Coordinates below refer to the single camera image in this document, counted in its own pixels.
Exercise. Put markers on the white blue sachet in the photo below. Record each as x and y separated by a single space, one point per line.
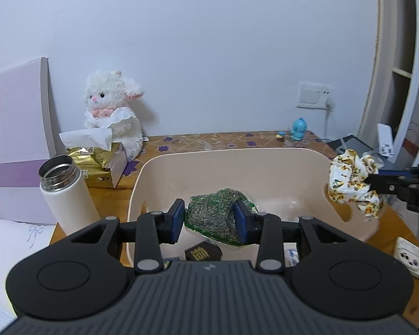
292 255

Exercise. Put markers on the small colourful toy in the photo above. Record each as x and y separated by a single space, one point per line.
280 135

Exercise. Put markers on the dark flat device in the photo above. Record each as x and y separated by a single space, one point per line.
349 143

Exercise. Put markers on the white wall socket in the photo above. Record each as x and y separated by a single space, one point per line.
312 95

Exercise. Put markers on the white plush lamb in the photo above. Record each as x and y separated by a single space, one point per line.
108 94

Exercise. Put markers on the yellow floral scrunchie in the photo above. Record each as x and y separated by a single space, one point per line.
349 181

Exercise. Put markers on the dark small box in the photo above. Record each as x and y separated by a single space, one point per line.
202 251

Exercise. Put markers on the beige plastic basin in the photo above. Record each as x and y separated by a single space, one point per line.
230 171

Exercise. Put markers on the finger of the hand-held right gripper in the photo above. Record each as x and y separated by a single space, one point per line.
394 172
387 184

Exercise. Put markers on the green seed packet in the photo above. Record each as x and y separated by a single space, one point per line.
211 213

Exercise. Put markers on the gold tissue box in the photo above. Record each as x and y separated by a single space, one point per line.
97 167

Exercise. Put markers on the white printed sheet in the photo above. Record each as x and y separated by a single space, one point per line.
14 247

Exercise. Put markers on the blue toy figure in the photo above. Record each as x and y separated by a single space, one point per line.
299 129

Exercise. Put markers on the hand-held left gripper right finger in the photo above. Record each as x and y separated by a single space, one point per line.
240 225

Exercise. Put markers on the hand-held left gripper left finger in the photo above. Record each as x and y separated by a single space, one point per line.
177 222

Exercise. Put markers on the white shelf unit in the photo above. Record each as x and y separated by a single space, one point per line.
398 59

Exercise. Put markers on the white power strip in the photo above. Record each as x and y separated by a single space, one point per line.
413 258

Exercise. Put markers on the pink flat board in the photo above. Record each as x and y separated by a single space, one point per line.
14 125

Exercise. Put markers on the white thermos bottle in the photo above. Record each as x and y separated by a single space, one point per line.
70 202

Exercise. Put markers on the white upright device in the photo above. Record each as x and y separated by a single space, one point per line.
385 139

